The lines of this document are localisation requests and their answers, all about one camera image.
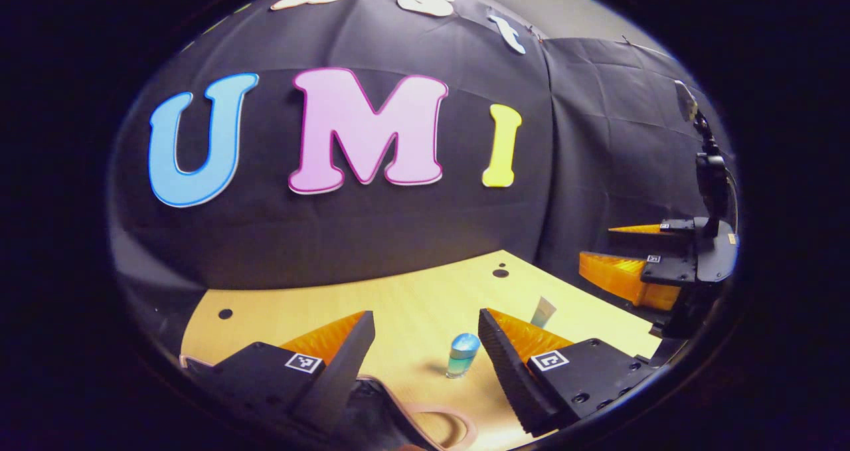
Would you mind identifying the white teal cream tube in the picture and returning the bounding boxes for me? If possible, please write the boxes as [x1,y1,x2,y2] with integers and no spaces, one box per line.
[530,296,557,329]

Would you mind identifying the black backdrop cloth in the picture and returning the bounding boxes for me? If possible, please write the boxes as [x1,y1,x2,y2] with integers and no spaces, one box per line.
[106,0,734,335]

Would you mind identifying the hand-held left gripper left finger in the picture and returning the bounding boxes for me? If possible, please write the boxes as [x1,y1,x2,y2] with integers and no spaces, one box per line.
[181,310,377,438]

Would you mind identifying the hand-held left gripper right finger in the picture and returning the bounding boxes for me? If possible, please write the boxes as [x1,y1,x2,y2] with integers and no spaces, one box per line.
[478,308,665,437]

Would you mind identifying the blue toner bottle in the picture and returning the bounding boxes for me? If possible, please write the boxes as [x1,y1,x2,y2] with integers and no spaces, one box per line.
[446,333,481,379]

